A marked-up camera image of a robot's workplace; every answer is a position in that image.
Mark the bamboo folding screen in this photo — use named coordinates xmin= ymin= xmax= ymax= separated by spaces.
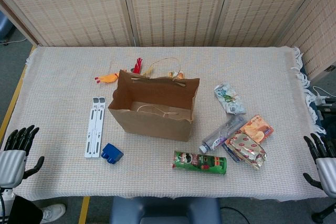
xmin=0 ymin=0 xmax=336 ymax=80

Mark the white woven tablecloth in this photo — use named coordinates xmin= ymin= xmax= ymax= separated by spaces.
xmin=0 ymin=45 xmax=329 ymax=201

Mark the white sneaker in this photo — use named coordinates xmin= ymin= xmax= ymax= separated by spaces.
xmin=40 ymin=204 xmax=66 ymax=223

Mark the black floor cable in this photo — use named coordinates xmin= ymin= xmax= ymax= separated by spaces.
xmin=220 ymin=206 xmax=249 ymax=224

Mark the small orange snack packet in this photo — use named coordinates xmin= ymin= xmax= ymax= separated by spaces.
xmin=167 ymin=69 xmax=186 ymax=80

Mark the silver snack packet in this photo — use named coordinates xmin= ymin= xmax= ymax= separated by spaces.
xmin=226 ymin=131 xmax=268 ymax=170

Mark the brown paper bag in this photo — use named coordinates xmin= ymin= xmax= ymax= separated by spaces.
xmin=107 ymin=57 xmax=200 ymax=143

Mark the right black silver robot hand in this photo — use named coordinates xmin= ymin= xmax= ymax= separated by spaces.
xmin=303 ymin=133 xmax=336 ymax=198

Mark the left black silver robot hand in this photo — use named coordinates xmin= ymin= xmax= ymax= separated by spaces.
xmin=0 ymin=125 xmax=45 ymax=187

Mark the white folding laptop stand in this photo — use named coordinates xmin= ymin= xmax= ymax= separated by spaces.
xmin=83 ymin=97 xmax=107 ymax=158

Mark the clear plastic water bottle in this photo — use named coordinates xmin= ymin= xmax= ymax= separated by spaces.
xmin=198 ymin=115 xmax=247 ymax=154

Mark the black trouser leg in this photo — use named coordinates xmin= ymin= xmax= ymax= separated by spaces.
xmin=7 ymin=196 xmax=44 ymax=224

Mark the green Pringles can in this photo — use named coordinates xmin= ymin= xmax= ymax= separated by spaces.
xmin=172 ymin=150 xmax=227 ymax=175

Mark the orange chips snack box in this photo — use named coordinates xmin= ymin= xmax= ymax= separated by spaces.
xmin=222 ymin=114 xmax=275 ymax=162

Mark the white power strip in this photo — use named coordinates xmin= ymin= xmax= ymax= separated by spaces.
xmin=312 ymin=86 xmax=332 ymax=105

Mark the silver-green wrapper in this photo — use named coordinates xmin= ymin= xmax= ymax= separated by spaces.
xmin=214 ymin=83 xmax=247 ymax=115

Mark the black stand base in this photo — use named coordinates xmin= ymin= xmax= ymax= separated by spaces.
xmin=311 ymin=204 xmax=336 ymax=223

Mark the blue plastic block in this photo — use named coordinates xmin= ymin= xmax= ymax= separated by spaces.
xmin=101 ymin=143 xmax=124 ymax=165

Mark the yellow rubber chicken toy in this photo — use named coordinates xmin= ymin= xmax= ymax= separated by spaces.
xmin=94 ymin=57 xmax=144 ymax=85

